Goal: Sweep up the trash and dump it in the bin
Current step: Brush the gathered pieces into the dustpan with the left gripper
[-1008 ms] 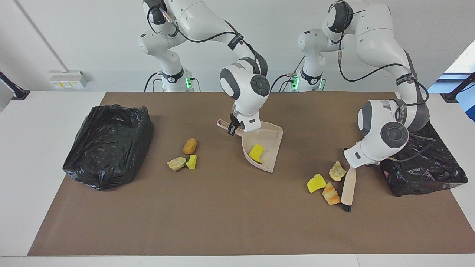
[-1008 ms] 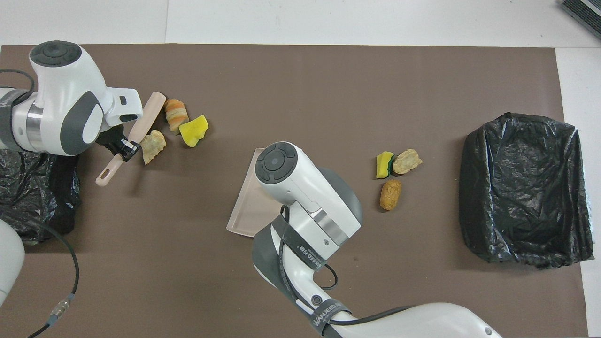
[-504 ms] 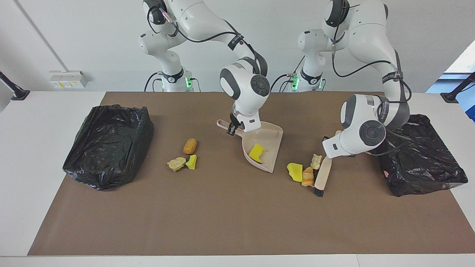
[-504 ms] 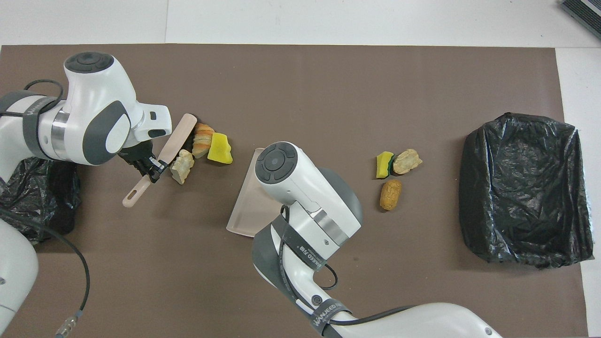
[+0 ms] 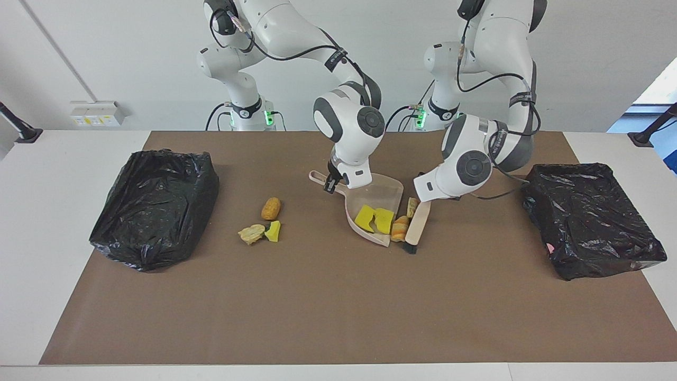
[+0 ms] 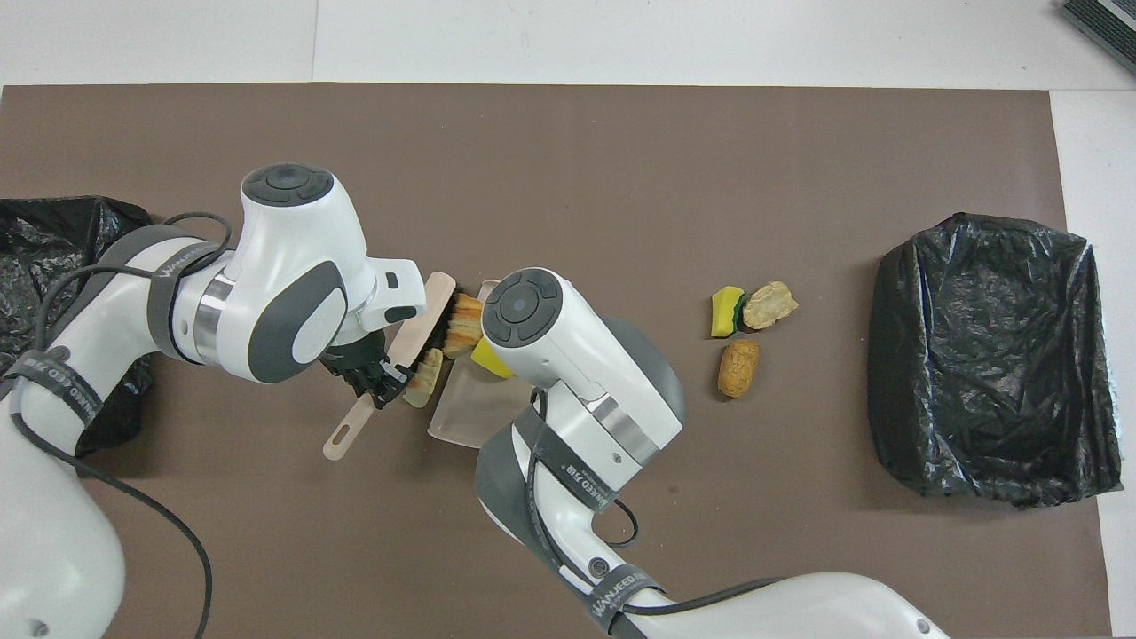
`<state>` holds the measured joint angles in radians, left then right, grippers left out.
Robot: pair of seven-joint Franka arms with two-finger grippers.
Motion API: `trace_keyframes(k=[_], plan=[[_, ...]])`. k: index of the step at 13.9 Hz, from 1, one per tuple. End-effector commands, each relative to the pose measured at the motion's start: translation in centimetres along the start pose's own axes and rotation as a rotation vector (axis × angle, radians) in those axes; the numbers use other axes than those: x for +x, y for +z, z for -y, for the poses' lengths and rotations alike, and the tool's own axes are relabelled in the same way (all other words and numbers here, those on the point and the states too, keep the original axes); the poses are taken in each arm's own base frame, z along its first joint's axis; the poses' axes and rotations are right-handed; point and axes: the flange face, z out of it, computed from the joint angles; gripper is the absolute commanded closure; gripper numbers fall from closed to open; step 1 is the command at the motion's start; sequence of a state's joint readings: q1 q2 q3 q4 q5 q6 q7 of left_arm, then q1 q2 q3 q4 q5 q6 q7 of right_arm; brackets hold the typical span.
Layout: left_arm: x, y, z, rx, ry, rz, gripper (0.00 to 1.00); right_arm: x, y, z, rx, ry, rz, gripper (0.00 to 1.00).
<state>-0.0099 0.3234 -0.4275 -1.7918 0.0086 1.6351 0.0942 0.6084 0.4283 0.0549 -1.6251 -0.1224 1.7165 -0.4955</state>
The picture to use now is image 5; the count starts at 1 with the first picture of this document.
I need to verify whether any notched yellow sponge piece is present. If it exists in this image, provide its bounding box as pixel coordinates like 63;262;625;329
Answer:
355;205;378;233

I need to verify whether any beige plastic dustpan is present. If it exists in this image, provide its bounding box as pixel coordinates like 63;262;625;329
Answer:
309;170;405;248

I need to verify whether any orange striped foam chunk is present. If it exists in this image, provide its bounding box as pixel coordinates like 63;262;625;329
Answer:
390;215;410;243

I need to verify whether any small beige chunk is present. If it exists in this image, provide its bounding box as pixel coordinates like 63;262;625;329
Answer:
237;224;267;246

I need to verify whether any beige hand brush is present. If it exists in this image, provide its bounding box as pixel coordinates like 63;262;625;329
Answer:
404;198;432;255

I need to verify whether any black bag lined bin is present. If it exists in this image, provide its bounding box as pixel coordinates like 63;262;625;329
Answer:
89;150;220;273

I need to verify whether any black bag bin pink spot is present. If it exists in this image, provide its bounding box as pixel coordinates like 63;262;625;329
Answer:
519;162;668;282

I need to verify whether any brown table mat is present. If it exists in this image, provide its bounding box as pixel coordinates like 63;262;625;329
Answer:
40;131;677;366

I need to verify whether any black clamp stand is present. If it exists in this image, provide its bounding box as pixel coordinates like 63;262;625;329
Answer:
0;102;44;144
628;102;677;148

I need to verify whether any black base cable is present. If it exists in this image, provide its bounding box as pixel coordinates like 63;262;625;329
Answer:
205;103;229;131
385;85;435;132

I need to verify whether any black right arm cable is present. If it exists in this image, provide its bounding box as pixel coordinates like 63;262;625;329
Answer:
210;8;381;106

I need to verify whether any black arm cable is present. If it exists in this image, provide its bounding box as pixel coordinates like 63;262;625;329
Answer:
456;21;541;201
210;8;381;106

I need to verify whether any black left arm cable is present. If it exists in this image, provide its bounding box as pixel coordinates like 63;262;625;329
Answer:
456;21;541;201

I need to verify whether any white wall socket box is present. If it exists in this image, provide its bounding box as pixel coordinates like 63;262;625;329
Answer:
69;101;127;128

